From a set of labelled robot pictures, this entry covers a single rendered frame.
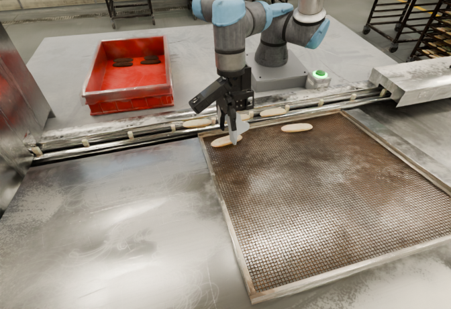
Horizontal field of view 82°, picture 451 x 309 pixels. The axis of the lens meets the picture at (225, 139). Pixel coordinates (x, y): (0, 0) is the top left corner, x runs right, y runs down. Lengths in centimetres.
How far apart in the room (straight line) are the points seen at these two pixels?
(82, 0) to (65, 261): 496
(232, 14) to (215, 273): 51
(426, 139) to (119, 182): 100
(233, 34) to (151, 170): 40
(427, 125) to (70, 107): 136
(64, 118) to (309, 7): 97
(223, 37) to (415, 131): 79
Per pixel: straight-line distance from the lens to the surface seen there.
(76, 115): 115
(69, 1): 541
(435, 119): 126
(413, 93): 119
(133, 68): 136
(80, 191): 74
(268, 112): 96
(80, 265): 59
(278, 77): 113
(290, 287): 49
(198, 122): 91
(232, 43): 63
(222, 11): 62
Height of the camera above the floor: 144
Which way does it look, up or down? 44 degrees down
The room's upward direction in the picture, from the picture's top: straight up
